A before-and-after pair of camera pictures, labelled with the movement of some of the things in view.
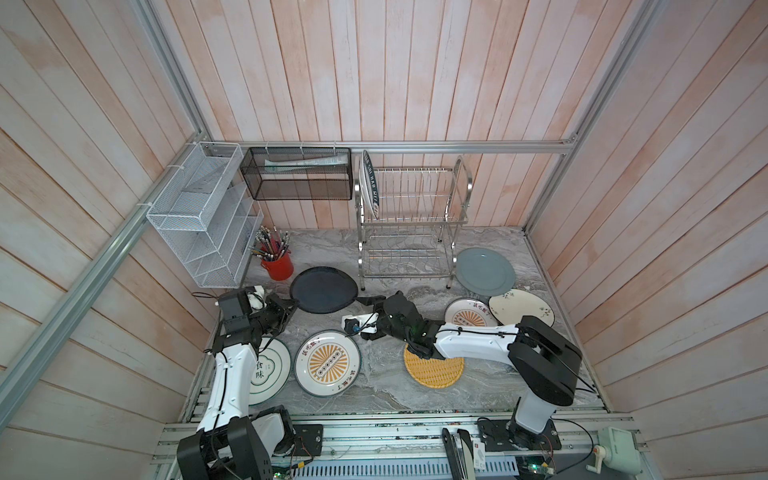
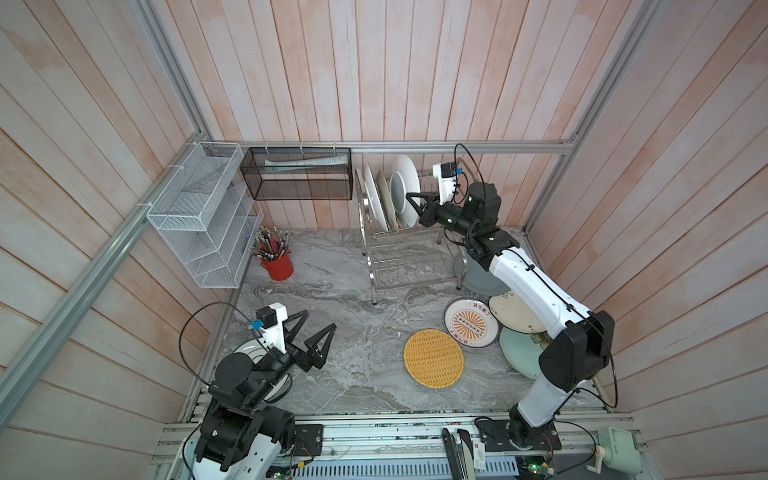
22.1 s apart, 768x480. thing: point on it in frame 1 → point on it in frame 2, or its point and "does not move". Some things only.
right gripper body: (385, 324) → (451, 217)
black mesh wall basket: (299, 173) does not move
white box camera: (617, 450) does not move
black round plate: (322, 290) → (388, 200)
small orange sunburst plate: (469, 310) does not move
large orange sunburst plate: (327, 364) → (405, 179)
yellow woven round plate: (436, 373) does not move
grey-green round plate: (484, 271) does not move
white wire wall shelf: (207, 215) does not move
